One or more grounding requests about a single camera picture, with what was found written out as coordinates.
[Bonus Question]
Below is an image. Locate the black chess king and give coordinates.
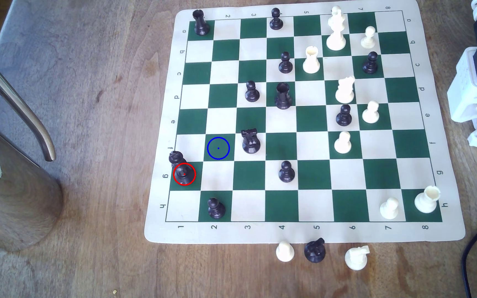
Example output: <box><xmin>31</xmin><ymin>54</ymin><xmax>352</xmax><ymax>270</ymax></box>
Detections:
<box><xmin>168</xmin><ymin>151</ymin><xmax>196</xmax><ymax>185</ymax></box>

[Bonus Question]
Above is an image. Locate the black chess knight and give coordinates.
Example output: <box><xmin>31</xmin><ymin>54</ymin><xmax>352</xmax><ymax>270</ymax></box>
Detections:
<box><xmin>304</xmin><ymin>238</ymin><xmax>327</xmax><ymax>264</ymax></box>
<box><xmin>241</xmin><ymin>128</ymin><xmax>261</xmax><ymax>155</ymax></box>

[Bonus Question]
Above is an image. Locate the green and white chess mat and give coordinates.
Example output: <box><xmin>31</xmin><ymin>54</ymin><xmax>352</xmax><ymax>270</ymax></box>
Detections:
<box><xmin>144</xmin><ymin>0</ymin><xmax>467</xmax><ymax>244</ymax></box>

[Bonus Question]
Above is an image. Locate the black chess pawn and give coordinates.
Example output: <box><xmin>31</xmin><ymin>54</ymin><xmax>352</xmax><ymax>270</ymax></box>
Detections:
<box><xmin>245</xmin><ymin>81</ymin><xmax>261</xmax><ymax>103</ymax></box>
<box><xmin>279</xmin><ymin>161</ymin><xmax>296</xmax><ymax>183</ymax></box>
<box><xmin>336</xmin><ymin>104</ymin><xmax>353</xmax><ymax>127</ymax></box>
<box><xmin>269</xmin><ymin>7</ymin><xmax>284</xmax><ymax>31</ymax></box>
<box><xmin>363</xmin><ymin>51</ymin><xmax>379</xmax><ymax>75</ymax></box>
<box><xmin>207</xmin><ymin>198</ymin><xmax>226</xmax><ymax>219</ymax></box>
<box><xmin>278</xmin><ymin>51</ymin><xmax>294</xmax><ymax>74</ymax></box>

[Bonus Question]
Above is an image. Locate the black chess rook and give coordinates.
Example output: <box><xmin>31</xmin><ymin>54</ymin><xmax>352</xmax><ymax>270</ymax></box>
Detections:
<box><xmin>192</xmin><ymin>9</ymin><xmax>211</xmax><ymax>36</ymax></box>
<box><xmin>274</xmin><ymin>82</ymin><xmax>293</xmax><ymax>110</ymax></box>

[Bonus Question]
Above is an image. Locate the white chess pawn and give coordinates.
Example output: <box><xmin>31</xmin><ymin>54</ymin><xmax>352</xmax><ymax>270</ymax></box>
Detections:
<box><xmin>334</xmin><ymin>131</ymin><xmax>352</xmax><ymax>154</ymax></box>
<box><xmin>275</xmin><ymin>241</ymin><xmax>295</xmax><ymax>263</ymax></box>
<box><xmin>362</xmin><ymin>100</ymin><xmax>380</xmax><ymax>124</ymax></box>
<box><xmin>360</xmin><ymin>26</ymin><xmax>377</xmax><ymax>49</ymax></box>
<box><xmin>379</xmin><ymin>197</ymin><xmax>400</xmax><ymax>220</ymax></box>

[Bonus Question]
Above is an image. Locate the white chess rook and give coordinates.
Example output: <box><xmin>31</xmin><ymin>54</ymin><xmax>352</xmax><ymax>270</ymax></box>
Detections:
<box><xmin>303</xmin><ymin>46</ymin><xmax>321</xmax><ymax>75</ymax></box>
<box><xmin>414</xmin><ymin>185</ymin><xmax>441</xmax><ymax>214</ymax></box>

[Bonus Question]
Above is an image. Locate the white chess knight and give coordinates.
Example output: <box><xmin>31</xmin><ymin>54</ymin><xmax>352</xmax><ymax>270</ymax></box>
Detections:
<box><xmin>344</xmin><ymin>245</ymin><xmax>371</xmax><ymax>271</ymax></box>
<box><xmin>335</xmin><ymin>76</ymin><xmax>356</xmax><ymax>104</ymax></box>

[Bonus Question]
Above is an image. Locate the stainless steel kettle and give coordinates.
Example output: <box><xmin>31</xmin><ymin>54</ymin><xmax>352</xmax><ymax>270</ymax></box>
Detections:
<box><xmin>0</xmin><ymin>50</ymin><xmax>64</xmax><ymax>253</ymax></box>

